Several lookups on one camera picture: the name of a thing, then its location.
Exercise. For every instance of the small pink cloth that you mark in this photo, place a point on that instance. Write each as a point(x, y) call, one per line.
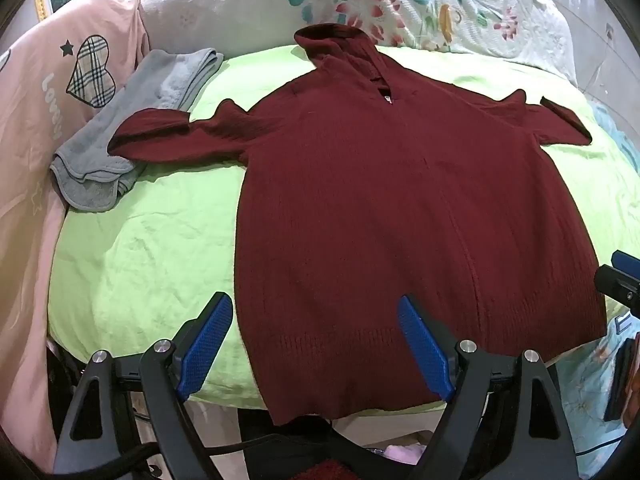
point(405, 454)

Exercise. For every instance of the grey towel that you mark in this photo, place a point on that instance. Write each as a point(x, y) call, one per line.
point(130, 105)

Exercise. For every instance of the light green bedsheet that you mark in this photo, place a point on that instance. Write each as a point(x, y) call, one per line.
point(150, 260)

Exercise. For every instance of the wall socket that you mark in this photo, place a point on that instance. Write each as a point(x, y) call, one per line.
point(609, 30)

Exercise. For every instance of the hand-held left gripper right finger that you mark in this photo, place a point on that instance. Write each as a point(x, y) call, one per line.
point(422, 342)

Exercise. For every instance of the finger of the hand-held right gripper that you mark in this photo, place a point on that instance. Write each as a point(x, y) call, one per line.
point(622, 280)

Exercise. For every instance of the pink quilt with heart print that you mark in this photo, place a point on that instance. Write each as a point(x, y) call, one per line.
point(30, 135)

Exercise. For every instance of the dark red fuzzy cloth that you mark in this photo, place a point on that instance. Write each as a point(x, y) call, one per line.
point(332, 470)

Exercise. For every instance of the light blue floral sheet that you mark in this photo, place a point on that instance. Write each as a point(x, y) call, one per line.
point(585, 385)

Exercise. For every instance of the maroon hooded knit sweater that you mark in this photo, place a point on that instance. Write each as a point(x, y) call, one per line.
point(390, 220)

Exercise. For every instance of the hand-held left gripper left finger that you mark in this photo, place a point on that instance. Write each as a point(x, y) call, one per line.
point(207, 340)

